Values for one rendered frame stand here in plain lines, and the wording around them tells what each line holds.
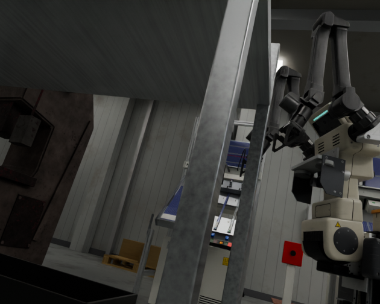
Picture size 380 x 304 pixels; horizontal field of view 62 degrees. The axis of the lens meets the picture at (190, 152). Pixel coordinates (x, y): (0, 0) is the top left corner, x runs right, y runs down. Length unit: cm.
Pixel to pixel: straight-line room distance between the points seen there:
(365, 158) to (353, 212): 26
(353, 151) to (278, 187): 508
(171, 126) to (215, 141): 701
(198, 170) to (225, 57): 12
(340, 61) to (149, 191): 589
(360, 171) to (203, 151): 128
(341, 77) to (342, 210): 54
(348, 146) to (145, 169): 598
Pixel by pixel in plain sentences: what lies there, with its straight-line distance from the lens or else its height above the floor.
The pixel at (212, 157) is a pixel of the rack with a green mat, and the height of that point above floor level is 64.
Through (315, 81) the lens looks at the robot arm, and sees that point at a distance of 137.
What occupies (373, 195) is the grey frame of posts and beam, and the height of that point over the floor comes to 133.
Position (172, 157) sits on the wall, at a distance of 701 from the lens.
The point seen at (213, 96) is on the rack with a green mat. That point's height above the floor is 70.
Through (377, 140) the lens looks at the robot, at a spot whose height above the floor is 111.
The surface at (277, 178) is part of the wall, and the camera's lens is 657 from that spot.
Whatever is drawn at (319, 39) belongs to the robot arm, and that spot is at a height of 149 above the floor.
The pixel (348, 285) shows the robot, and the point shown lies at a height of 57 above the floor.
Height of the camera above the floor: 56
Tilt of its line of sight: 17 degrees up
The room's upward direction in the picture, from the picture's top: 13 degrees clockwise
